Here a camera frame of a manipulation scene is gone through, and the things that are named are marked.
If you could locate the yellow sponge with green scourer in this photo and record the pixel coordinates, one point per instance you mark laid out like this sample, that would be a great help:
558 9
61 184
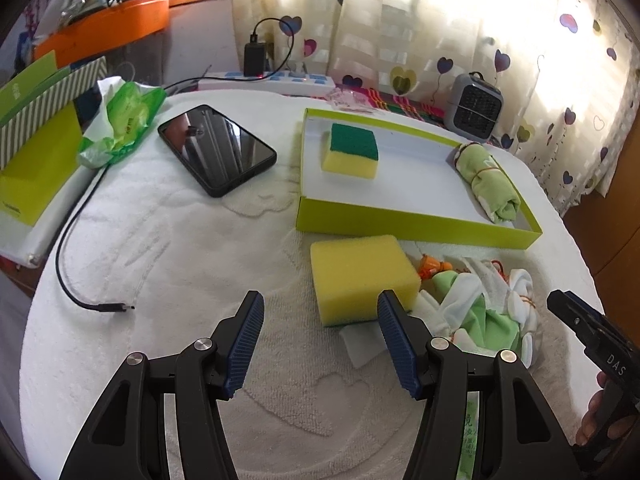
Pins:
350 152

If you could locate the green cloth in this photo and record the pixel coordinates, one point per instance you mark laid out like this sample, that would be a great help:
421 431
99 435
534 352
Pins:
492 332

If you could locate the person's right hand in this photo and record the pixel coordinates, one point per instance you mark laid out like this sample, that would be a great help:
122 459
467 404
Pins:
590 420

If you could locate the grey desktop fan heater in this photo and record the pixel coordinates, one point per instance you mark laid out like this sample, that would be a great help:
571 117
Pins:
474 107

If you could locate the rolled green towel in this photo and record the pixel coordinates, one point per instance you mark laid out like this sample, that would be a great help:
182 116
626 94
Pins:
487 182

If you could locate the green wet wipes packet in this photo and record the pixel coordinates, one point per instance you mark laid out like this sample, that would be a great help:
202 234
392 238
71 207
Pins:
127 115

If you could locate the white power strip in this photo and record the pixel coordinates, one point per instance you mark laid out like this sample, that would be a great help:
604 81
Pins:
280 82

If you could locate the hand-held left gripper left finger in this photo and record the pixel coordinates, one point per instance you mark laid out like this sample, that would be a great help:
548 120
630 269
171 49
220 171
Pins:
245 342

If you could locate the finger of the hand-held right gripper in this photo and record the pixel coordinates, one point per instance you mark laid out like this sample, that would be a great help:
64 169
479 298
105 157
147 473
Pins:
575 316

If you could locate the plain yellow sponge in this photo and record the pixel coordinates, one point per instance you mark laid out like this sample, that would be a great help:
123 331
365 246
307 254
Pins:
360 275

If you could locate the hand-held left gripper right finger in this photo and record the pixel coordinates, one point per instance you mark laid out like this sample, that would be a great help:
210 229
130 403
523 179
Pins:
396 345

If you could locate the green printed paper label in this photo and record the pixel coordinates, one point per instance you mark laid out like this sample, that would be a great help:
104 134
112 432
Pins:
471 440

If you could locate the black smartphone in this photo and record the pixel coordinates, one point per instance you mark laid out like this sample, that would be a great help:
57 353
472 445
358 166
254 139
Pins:
217 147

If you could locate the heart print curtain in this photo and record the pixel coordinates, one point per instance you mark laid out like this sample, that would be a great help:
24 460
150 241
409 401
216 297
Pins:
425 15

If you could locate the orange shelf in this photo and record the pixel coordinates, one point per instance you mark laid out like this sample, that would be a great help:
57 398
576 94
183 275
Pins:
115 22

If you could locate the clear plastic wrapper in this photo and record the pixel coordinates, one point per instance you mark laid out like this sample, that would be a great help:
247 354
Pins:
350 101

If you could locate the white tissue sheet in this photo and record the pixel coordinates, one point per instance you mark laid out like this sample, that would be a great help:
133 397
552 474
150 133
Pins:
365 345

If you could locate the lime green cardboard box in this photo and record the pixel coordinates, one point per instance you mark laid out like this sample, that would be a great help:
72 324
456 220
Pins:
415 175

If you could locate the small orange toy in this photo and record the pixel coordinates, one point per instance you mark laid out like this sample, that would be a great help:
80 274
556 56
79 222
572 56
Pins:
431 266

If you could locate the black power adapter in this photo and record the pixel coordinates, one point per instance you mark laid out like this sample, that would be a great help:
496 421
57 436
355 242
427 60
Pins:
255 57

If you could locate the white cloth with orange trim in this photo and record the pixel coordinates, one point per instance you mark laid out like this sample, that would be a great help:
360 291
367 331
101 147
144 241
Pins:
525 312

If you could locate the colourful striped cloth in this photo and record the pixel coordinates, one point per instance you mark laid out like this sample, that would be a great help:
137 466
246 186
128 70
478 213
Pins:
405 105

